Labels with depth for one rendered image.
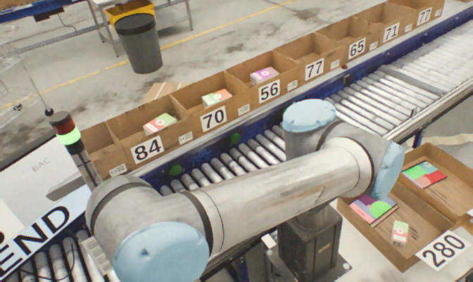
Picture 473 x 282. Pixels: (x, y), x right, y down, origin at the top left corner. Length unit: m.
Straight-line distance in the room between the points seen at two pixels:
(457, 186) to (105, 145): 1.84
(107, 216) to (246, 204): 0.21
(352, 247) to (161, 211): 1.23
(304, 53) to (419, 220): 1.43
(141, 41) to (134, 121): 2.45
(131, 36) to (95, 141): 2.51
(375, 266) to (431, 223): 0.34
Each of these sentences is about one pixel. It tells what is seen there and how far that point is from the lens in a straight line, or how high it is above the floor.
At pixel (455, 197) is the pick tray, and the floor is 0.76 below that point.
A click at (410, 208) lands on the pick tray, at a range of 1.81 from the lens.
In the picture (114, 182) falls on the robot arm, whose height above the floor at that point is 1.74.
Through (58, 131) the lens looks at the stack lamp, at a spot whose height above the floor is 1.63.
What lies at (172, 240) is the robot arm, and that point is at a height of 1.74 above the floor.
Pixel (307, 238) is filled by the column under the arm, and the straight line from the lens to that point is 1.25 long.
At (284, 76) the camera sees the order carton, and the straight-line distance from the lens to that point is 2.15.
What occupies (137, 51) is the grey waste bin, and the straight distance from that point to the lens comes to 4.50.
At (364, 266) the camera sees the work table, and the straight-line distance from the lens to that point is 1.60.
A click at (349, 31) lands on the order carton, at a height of 0.92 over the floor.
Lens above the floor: 2.12
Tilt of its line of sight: 38 degrees down
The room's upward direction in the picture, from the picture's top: 8 degrees counter-clockwise
